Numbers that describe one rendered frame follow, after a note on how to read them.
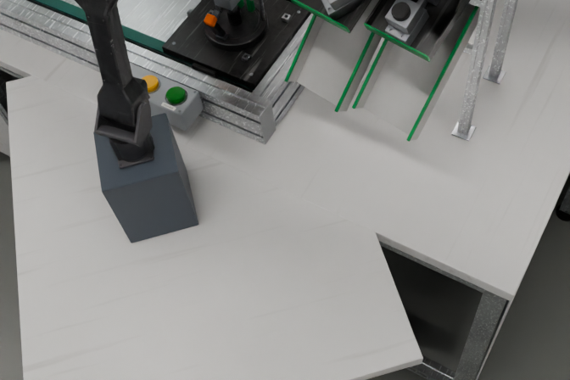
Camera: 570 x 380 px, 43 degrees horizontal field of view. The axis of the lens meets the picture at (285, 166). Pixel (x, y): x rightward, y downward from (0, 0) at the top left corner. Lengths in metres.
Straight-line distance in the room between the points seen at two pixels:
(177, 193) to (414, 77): 0.49
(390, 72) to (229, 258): 0.47
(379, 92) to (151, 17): 0.62
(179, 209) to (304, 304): 0.30
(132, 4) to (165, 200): 0.61
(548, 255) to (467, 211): 1.00
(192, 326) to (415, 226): 0.47
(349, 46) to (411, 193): 0.32
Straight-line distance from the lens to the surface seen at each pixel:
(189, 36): 1.64
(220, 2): 1.55
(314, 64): 1.47
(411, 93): 1.40
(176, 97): 1.53
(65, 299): 1.49
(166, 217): 1.44
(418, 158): 1.54
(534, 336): 2.33
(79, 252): 1.53
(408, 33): 1.24
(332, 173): 1.51
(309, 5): 1.35
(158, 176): 1.32
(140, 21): 1.79
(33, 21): 1.82
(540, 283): 2.40
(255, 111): 1.49
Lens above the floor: 2.13
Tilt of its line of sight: 56 degrees down
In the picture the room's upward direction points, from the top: 9 degrees counter-clockwise
